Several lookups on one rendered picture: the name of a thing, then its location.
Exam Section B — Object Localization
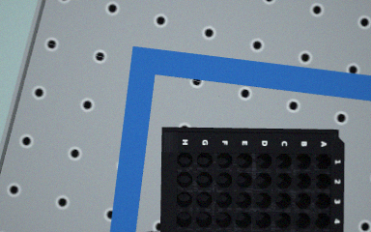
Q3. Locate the grey flat base plate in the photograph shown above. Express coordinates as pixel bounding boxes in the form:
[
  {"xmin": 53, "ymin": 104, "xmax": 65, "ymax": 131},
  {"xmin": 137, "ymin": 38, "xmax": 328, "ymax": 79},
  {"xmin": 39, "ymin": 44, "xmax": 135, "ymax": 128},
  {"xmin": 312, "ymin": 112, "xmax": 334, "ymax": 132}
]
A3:
[{"xmin": 0, "ymin": 0, "xmax": 371, "ymax": 232}]

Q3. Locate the black well plate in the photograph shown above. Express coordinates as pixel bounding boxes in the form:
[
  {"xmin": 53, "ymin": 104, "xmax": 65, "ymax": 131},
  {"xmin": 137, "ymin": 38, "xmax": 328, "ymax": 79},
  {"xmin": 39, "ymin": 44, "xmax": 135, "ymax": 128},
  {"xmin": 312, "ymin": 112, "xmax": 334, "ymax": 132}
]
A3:
[{"xmin": 160, "ymin": 127, "xmax": 345, "ymax": 232}]

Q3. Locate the blue tape outline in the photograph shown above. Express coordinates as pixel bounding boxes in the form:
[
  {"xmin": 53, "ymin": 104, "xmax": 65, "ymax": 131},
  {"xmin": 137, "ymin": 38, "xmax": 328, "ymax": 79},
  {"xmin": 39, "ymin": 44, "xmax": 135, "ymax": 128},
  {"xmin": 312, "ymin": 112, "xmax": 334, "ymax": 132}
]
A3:
[{"xmin": 110, "ymin": 46, "xmax": 371, "ymax": 232}]

